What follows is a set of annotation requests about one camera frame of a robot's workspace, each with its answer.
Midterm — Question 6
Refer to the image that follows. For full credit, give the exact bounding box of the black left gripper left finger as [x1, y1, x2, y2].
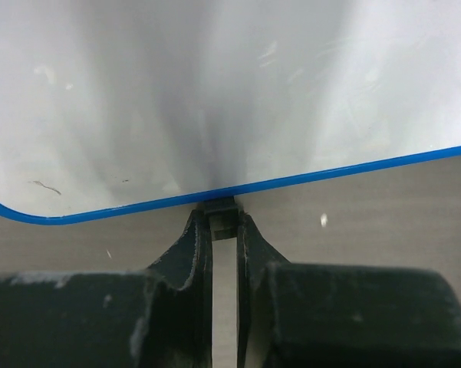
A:
[0, 210, 212, 367]

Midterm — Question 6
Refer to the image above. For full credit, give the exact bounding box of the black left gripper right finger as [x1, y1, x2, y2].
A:
[237, 213, 461, 367]

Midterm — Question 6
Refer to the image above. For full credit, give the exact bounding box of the blue framed whiteboard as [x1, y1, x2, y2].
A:
[0, 1, 461, 225]

